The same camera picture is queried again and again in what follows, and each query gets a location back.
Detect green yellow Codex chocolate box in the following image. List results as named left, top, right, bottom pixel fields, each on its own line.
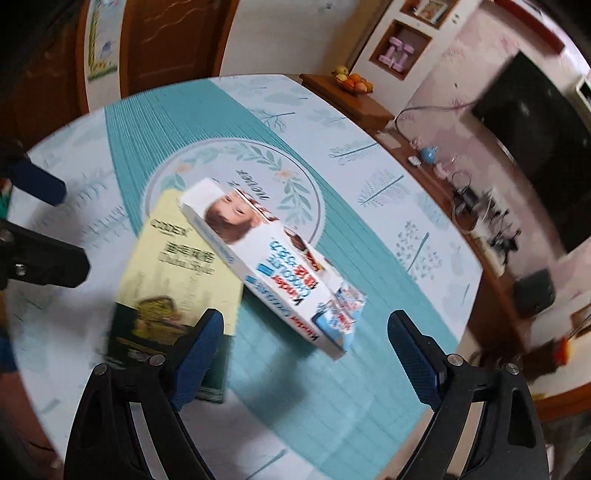
left=106, top=189, right=242, bottom=404

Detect white Kinder chocolate box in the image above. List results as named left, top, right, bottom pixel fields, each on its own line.
left=179, top=178, right=366, bottom=360

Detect brown wooden door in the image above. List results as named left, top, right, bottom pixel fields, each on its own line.
left=119, top=0, right=239, bottom=98
left=1, top=1, right=89, bottom=149

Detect black speaker box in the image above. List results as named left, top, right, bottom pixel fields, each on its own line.
left=513, top=269, right=556, bottom=319

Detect patterned tablecloth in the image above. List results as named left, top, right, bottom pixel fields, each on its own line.
left=7, top=75, right=483, bottom=479

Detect white power strip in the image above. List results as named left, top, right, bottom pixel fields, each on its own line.
left=470, top=225, right=506, bottom=278

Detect giraffe height chart poster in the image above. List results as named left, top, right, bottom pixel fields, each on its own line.
left=85, top=0, right=126, bottom=82

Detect blue teapot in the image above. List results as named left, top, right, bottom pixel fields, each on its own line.
left=419, top=146, right=439, bottom=165

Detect black television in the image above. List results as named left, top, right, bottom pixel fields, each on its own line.
left=471, top=52, right=590, bottom=253

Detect fruit bowl with oranges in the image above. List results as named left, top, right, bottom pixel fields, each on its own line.
left=332, top=65, right=374, bottom=96

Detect pink dumbbells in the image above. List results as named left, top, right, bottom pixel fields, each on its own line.
left=378, top=37, right=415, bottom=73

